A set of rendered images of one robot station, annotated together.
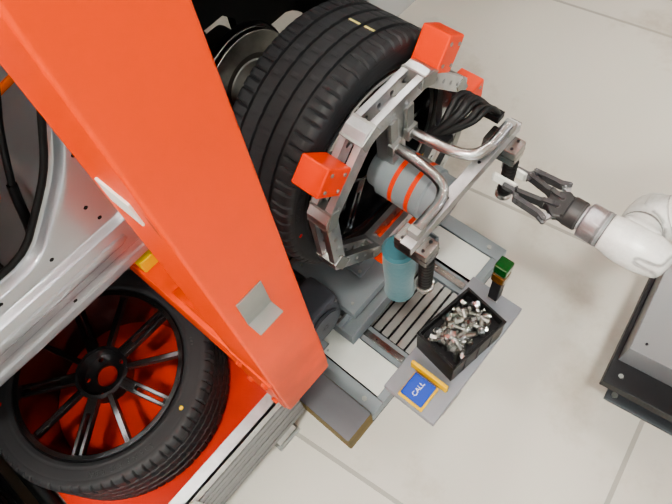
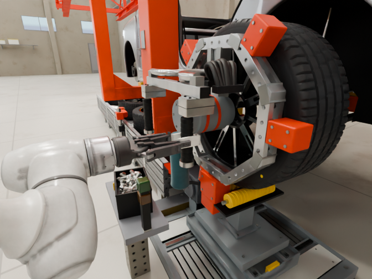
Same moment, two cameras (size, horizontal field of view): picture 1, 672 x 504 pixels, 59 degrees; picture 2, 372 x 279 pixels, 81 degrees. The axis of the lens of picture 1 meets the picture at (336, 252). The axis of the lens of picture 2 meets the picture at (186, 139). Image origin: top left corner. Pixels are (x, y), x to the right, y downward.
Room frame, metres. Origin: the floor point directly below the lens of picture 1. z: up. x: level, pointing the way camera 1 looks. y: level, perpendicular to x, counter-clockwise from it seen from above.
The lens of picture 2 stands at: (0.90, -1.04, 1.05)
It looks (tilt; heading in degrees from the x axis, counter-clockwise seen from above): 20 degrees down; 100
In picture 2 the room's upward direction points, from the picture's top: straight up
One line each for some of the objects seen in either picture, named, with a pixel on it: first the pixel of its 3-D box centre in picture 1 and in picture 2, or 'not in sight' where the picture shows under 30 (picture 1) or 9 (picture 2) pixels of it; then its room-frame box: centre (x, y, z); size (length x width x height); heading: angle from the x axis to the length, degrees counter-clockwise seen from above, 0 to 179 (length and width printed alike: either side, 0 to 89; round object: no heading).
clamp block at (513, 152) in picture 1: (503, 145); (196, 104); (0.82, -0.44, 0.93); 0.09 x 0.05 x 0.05; 38
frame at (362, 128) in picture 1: (391, 169); (218, 111); (0.87, -0.18, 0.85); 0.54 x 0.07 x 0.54; 128
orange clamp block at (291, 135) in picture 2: (462, 92); (288, 134); (1.07, -0.43, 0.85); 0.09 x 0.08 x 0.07; 128
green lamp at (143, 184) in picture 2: (503, 267); (143, 184); (0.64, -0.43, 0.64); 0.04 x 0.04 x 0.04; 38
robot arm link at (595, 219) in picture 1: (593, 223); (101, 155); (0.61, -0.61, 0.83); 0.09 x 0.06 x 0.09; 128
